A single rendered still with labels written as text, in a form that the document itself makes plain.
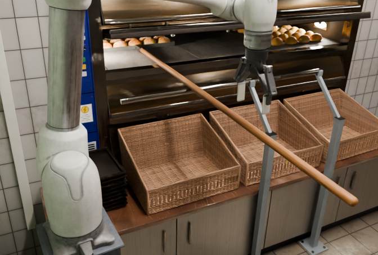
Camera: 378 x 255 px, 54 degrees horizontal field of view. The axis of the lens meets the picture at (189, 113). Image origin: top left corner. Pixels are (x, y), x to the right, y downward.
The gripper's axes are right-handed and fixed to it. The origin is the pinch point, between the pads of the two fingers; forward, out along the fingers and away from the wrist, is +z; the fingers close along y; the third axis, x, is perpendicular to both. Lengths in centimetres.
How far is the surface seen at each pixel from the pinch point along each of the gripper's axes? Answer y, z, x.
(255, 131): -1.9, 12.6, 3.8
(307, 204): -35, 98, 81
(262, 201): -32, 79, 41
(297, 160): 21.1, 12.9, 2.5
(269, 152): -31, 47, 41
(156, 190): -46, 59, -18
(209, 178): -45, 61, 13
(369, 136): -35, 63, 132
